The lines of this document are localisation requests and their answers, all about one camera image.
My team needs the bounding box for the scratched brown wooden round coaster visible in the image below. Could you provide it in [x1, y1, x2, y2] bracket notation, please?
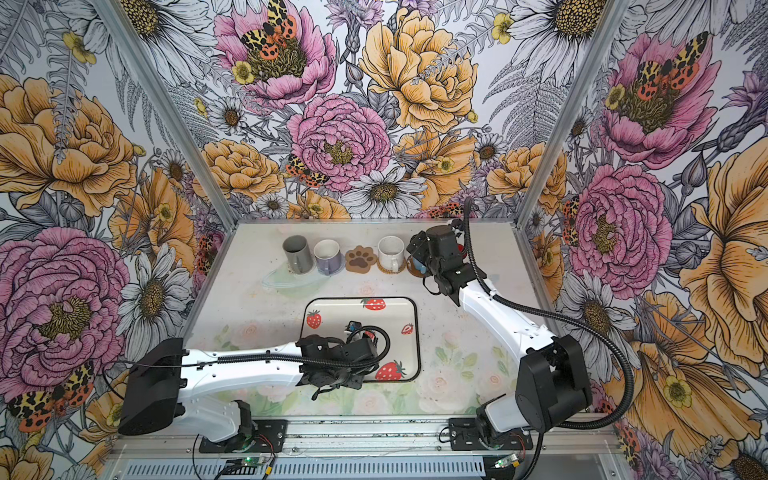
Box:
[406, 257, 427, 279]

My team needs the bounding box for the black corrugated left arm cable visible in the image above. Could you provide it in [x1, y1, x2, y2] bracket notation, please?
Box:
[101, 325, 392, 415]

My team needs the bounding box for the aluminium front rail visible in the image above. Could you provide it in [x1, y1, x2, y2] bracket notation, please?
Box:
[108, 415, 620, 461]

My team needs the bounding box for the green circuit board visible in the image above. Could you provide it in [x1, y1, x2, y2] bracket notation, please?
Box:
[493, 453, 521, 469]
[225, 456, 272, 469]

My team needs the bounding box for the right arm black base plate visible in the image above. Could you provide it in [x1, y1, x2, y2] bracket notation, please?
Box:
[448, 417, 534, 452]

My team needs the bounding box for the white mug purple handle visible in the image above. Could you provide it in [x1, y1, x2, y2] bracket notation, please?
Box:
[313, 239, 343, 276]

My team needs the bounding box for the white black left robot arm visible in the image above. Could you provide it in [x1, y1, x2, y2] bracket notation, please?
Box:
[118, 326, 391, 443]

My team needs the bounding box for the green circuit board left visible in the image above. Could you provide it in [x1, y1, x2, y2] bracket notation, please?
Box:
[225, 456, 272, 469]

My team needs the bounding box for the white strawberry serving tray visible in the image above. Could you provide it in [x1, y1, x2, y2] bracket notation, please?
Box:
[301, 297, 421, 383]

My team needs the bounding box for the cork paw print coaster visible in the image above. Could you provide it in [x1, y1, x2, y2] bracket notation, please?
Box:
[344, 245, 378, 274]

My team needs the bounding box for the aluminium frame corner post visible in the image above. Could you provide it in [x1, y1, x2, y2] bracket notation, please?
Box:
[94, 1, 238, 232]
[515, 0, 630, 230]

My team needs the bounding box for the green circuit board right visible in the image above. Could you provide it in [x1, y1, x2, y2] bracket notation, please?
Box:
[493, 453, 521, 469]

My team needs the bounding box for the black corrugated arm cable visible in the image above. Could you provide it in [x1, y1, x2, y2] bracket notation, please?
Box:
[101, 325, 392, 415]
[461, 197, 635, 480]

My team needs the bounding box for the light blue mug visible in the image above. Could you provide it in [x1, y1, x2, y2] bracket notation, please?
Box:
[411, 258, 429, 276]

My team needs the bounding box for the woven rattan round coaster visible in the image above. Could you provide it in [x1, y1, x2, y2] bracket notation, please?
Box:
[377, 259, 406, 275]

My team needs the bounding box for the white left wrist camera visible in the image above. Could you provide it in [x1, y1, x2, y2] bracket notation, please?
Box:
[345, 321, 364, 337]

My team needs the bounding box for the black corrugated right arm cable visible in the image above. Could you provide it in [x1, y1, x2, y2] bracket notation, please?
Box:
[461, 197, 635, 480]

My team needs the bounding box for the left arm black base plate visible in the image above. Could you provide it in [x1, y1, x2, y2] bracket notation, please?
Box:
[198, 419, 288, 454]

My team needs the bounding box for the grey mug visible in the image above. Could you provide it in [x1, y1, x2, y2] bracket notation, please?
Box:
[282, 235, 314, 275]

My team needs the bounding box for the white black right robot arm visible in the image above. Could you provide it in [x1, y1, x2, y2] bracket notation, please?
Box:
[406, 225, 592, 442]

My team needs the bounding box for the aluminium frame corner post left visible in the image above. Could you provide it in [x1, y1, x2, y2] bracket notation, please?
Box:
[94, 1, 238, 232]

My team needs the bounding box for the aluminium frame corner post right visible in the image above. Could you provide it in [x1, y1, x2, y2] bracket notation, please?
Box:
[515, 0, 630, 230]

